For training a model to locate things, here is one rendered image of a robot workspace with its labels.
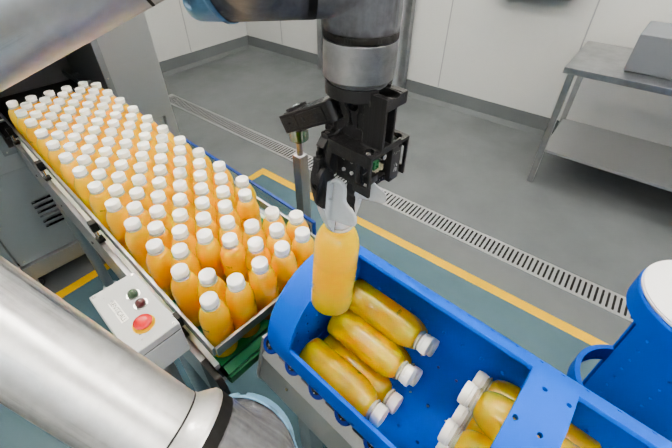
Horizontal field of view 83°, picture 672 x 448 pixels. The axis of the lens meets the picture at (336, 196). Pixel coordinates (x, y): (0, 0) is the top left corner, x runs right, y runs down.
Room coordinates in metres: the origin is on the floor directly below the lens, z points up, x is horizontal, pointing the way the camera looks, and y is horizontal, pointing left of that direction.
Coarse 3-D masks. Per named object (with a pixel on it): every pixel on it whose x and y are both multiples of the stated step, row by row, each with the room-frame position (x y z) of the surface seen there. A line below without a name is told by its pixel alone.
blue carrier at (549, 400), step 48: (288, 288) 0.45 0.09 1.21; (384, 288) 0.56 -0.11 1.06; (288, 336) 0.38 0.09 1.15; (480, 336) 0.34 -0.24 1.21; (432, 384) 0.38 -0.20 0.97; (528, 384) 0.26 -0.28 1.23; (576, 384) 0.27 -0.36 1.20; (384, 432) 0.28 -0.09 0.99; (432, 432) 0.29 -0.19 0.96; (528, 432) 0.20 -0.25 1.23; (624, 432) 0.24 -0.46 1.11
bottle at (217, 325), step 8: (224, 304) 0.52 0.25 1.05; (200, 312) 0.50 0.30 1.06; (208, 312) 0.49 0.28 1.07; (216, 312) 0.49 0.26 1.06; (224, 312) 0.50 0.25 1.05; (200, 320) 0.49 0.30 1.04; (208, 320) 0.48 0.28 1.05; (216, 320) 0.48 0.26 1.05; (224, 320) 0.49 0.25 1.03; (208, 328) 0.47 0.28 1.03; (216, 328) 0.48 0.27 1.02; (224, 328) 0.49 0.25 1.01; (232, 328) 0.51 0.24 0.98; (208, 336) 0.48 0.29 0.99; (216, 336) 0.48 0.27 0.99; (224, 336) 0.48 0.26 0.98; (216, 344) 0.47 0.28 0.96; (216, 352) 0.48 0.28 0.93; (224, 352) 0.48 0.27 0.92; (232, 352) 0.49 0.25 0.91
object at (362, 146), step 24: (336, 96) 0.36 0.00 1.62; (360, 96) 0.35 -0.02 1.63; (384, 96) 0.35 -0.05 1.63; (360, 120) 0.37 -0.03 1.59; (384, 120) 0.34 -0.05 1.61; (336, 144) 0.36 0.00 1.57; (360, 144) 0.36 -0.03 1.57; (384, 144) 0.35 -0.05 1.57; (336, 168) 0.38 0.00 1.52; (360, 168) 0.35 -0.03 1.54; (384, 168) 0.37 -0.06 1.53; (360, 192) 0.34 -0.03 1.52
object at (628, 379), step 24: (648, 312) 0.53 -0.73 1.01; (624, 336) 0.66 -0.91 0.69; (648, 336) 0.49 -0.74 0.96; (576, 360) 0.62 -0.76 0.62; (600, 360) 0.67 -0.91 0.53; (624, 360) 0.50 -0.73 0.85; (648, 360) 0.47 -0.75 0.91; (600, 384) 0.50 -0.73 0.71; (624, 384) 0.47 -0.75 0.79; (648, 384) 0.44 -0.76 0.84; (624, 408) 0.44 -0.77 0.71; (648, 408) 0.42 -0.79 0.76
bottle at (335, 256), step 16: (320, 240) 0.39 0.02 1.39; (336, 240) 0.38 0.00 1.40; (352, 240) 0.38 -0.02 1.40; (320, 256) 0.37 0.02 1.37; (336, 256) 0.37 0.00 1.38; (352, 256) 0.37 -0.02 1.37; (320, 272) 0.37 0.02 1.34; (336, 272) 0.36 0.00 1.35; (352, 272) 0.38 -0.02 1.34; (320, 288) 0.37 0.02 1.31; (336, 288) 0.36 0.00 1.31; (352, 288) 0.38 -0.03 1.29; (320, 304) 0.37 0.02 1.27; (336, 304) 0.36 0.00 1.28
